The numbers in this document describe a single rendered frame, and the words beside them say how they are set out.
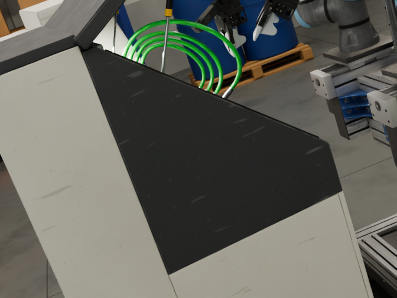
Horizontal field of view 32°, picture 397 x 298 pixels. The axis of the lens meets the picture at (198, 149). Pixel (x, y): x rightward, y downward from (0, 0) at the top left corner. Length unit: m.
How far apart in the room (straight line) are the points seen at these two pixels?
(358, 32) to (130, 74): 1.08
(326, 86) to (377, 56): 0.22
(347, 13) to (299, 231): 0.90
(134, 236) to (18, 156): 0.38
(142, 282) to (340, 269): 0.63
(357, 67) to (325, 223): 0.74
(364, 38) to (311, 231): 0.84
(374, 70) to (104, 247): 1.27
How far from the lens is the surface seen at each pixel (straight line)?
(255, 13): 7.11
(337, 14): 2.62
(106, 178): 1.82
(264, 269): 2.05
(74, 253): 1.86
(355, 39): 2.61
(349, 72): 2.61
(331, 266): 2.16
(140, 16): 8.69
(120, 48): 2.50
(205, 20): 2.17
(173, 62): 8.81
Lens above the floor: 1.65
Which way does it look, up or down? 17 degrees down
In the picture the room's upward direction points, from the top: 19 degrees counter-clockwise
